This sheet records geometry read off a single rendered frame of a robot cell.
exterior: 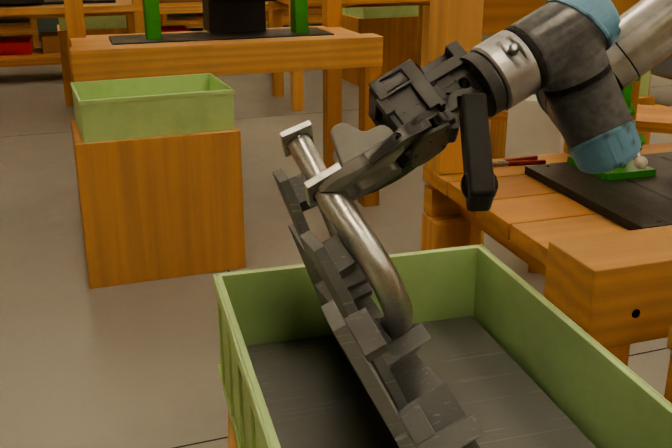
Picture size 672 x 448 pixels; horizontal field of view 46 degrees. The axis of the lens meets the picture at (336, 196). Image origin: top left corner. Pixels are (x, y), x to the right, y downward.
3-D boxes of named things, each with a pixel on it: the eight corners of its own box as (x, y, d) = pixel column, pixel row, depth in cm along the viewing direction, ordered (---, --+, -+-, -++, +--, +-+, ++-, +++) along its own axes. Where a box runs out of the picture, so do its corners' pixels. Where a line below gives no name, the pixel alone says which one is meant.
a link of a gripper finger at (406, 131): (357, 165, 80) (426, 127, 82) (367, 179, 79) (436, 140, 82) (362, 143, 76) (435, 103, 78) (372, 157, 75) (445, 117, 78)
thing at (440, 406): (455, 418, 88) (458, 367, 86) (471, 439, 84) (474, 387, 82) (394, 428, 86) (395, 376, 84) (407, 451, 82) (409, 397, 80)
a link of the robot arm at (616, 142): (627, 128, 96) (593, 46, 93) (656, 156, 85) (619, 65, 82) (565, 156, 97) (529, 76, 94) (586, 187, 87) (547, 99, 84)
